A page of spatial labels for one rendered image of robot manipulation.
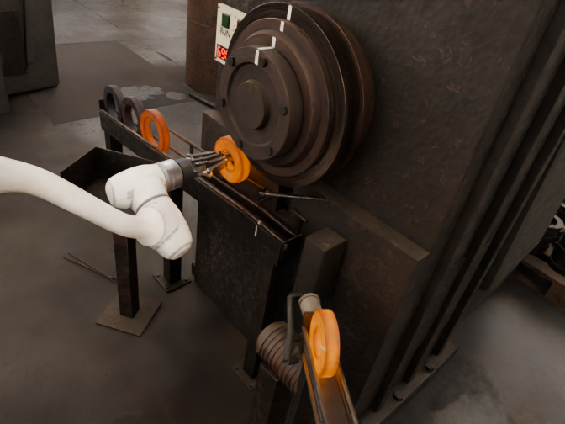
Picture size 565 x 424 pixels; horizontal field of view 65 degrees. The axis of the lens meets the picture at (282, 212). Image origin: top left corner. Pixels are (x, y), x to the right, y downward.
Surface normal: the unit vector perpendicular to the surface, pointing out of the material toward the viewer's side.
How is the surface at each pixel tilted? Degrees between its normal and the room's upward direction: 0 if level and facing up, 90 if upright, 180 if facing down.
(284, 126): 90
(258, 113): 90
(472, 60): 90
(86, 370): 1
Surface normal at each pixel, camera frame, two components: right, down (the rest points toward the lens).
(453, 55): -0.74, 0.29
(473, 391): 0.15, -0.81
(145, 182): 0.41, -0.44
